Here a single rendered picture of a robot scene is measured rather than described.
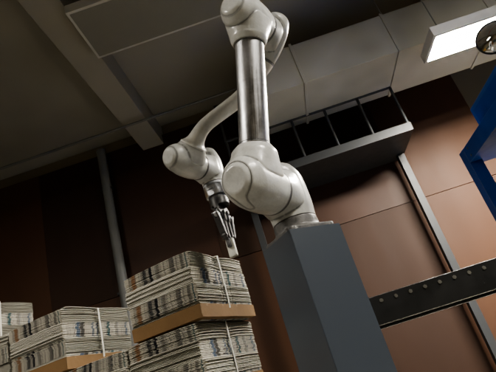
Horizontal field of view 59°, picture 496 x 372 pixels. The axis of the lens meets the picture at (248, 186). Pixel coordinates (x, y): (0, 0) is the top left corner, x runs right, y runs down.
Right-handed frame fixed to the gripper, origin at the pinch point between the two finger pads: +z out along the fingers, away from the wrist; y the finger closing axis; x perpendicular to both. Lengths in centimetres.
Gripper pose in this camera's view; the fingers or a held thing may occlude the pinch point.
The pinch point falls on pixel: (232, 247)
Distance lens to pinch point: 162.3
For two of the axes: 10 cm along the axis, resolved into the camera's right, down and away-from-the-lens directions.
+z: 2.7, 8.8, -4.0
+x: 8.4, -4.2, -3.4
